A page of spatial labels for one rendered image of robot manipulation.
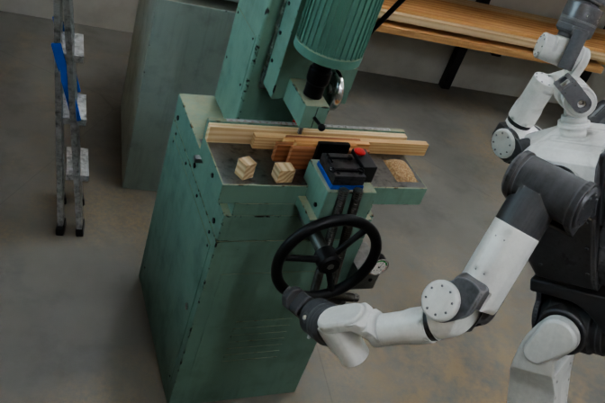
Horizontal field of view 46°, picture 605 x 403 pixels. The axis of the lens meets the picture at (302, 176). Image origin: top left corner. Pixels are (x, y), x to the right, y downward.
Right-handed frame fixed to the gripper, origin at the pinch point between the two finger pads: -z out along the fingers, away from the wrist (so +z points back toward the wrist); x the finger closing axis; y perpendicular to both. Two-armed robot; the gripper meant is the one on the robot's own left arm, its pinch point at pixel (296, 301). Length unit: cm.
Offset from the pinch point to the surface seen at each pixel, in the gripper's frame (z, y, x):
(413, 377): -60, 8, 95
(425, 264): -109, 53, 105
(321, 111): -16.4, 41.9, -19.5
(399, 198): -16.2, 40.3, 14.8
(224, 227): -21.3, 3.5, -17.8
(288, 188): -14.7, 21.0, -13.7
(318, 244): -6.8, 14.5, -1.4
